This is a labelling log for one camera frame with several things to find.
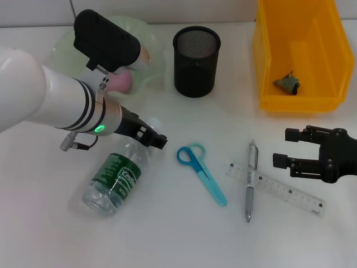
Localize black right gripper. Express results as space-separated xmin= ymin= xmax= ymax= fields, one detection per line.
xmin=272 ymin=125 xmax=357 ymax=184

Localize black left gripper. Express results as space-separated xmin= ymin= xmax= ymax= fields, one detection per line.
xmin=119 ymin=107 xmax=168 ymax=150

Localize clear green-label water bottle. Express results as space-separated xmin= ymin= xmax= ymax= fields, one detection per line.
xmin=81 ymin=117 xmax=164 ymax=217

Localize teal plastic wrapper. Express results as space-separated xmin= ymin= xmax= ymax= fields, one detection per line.
xmin=272 ymin=71 xmax=302 ymax=96

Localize transparent plastic ruler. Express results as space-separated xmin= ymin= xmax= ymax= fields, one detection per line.
xmin=225 ymin=160 xmax=326 ymax=218

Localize blue scissors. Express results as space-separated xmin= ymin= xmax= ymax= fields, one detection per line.
xmin=176 ymin=142 xmax=228 ymax=207

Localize pink peach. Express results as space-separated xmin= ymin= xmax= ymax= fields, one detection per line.
xmin=107 ymin=69 xmax=133 ymax=93

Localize green wavy glass plate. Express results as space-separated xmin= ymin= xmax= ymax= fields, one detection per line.
xmin=52 ymin=15 xmax=167 ymax=95

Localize grey retractable pen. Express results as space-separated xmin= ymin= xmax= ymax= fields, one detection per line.
xmin=245 ymin=138 xmax=259 ymax=223

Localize black mesh pen cup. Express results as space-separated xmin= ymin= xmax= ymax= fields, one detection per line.
xmin=172 ymin=25 xmax=221 ymax=98

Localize yellow plastic storage bin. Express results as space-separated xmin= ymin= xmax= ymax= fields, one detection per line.
xmin=253 ymin=0 xmax=355 ymax=113

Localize left gripper cable with connector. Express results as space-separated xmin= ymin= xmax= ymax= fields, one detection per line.
xmin=60 ymin=131 xmax=98 ymax=153

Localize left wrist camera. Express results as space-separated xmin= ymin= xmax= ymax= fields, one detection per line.
xmin=73 ymin=9 xmax=151 ymax=76

